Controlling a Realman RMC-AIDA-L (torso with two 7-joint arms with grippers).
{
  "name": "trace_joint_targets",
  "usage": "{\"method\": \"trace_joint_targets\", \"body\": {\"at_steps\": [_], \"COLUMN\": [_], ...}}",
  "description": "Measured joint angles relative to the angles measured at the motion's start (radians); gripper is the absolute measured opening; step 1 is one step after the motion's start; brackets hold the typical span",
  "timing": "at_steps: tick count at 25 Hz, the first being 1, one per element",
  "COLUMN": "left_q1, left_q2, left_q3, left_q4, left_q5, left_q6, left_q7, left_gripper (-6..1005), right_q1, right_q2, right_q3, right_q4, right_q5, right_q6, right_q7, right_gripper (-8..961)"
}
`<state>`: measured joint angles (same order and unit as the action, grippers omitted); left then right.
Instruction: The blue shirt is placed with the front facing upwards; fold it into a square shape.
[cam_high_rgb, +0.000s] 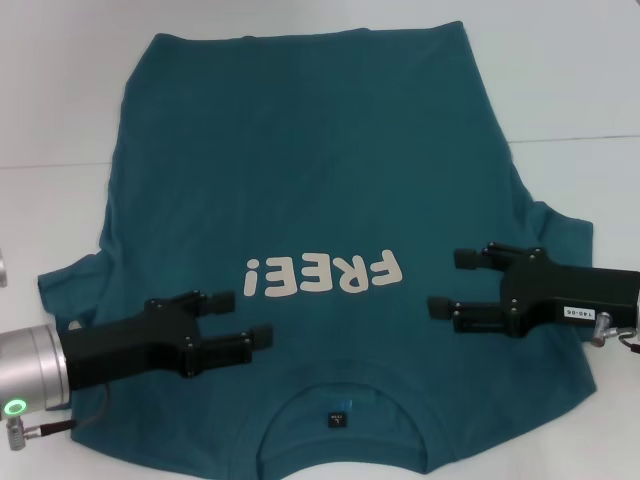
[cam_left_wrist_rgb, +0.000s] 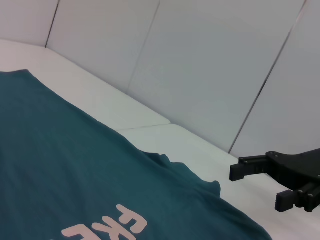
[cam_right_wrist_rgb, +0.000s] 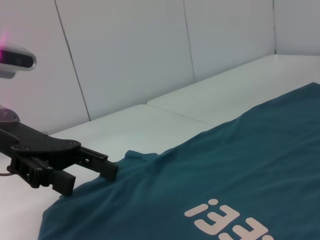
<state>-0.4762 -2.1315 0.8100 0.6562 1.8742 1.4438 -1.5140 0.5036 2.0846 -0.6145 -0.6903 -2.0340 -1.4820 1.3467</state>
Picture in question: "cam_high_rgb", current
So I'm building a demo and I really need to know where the left arm cable with plug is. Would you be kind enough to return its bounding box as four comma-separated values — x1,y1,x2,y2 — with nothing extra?
4,382,112,450

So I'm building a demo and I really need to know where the arm cable with plug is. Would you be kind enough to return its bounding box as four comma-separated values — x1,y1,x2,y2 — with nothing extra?
589,310,640,357
4,382,112,450

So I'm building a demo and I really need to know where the right arm cable with plug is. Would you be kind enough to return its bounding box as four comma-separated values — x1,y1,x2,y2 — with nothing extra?
589,310,640,357

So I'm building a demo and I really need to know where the teal t-shirt with FREE print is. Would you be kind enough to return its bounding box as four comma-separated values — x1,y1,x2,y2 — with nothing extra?
37,19,599,447

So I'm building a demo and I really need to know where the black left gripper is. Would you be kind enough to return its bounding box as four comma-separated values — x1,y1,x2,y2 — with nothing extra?
58,288,275,392

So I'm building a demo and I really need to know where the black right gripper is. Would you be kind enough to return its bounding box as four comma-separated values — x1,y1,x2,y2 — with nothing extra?
427,240,640,341

